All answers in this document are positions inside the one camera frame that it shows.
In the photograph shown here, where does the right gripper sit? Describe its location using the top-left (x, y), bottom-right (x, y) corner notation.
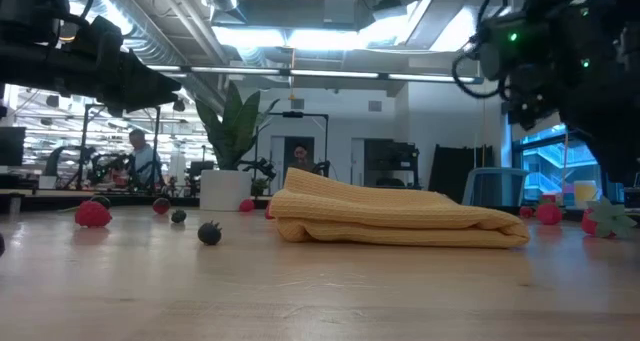
top-left (478, 11), bottom-right (564, 130)

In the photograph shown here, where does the window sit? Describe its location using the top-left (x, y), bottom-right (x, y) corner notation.
top-left (512, 123), bottom-right (609, 205)

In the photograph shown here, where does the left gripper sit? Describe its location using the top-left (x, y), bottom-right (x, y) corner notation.
top-left (69, 14), bottom-right (182, 117)

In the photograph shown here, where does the long ceiling light strip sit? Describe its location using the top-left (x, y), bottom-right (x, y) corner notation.
top-left (147, 64), bottom-right (484, 85)

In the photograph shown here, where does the black aluminium table frame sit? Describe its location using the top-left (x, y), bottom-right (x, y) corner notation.
top-left (0, 193), bottom-right (640, 217)

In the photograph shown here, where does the yellow cup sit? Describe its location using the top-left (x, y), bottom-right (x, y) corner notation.
top-left (573, 179), bottom-right (599, 210)

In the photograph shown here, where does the strawberry with big green leaf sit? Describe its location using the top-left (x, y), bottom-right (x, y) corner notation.
top-left (580, 196), bottom-right (639, 240)

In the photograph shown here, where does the snake plant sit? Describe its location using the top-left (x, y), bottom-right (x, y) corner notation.
top-left (194, 80), bottom-right (281, 212)

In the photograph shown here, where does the black rig stand frame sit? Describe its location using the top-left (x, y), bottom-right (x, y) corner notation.
top-left (77, 103), bottom-right (162, 191)
top-left (253, 110), bottom-right (331, 182)

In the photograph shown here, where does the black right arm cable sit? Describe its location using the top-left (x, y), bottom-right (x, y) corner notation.
top-left (451, 0), bottom-right (504, 101)

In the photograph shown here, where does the black equipment cart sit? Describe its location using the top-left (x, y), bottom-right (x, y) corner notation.
top-left (363, 138), bottom-right (421, 190)

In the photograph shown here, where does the yellow cloth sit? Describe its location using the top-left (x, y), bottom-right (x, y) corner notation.
top-left (268, 167), bottom-right (531, 249)

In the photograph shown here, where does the black standing panel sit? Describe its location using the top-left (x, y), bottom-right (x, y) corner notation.
top-left (428, 144), bottom-right (494, 206)

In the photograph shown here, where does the black divided tupperware container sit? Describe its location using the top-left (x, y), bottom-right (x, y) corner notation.
top-left (619, 185), bottom-right (640, 217)

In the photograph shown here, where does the black computer monitor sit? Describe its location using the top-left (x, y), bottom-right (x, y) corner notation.
top-left (0, 126), bottom-right (26, 167)

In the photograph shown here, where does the person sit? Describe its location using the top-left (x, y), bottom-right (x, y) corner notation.
top-left (127, 128), bottom-right (164, 188)
top-left (292, 143), bottom-right (319, 175)

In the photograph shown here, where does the office chair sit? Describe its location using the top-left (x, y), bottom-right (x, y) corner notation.
top-left (461, 167), bottom-right (530, 208)

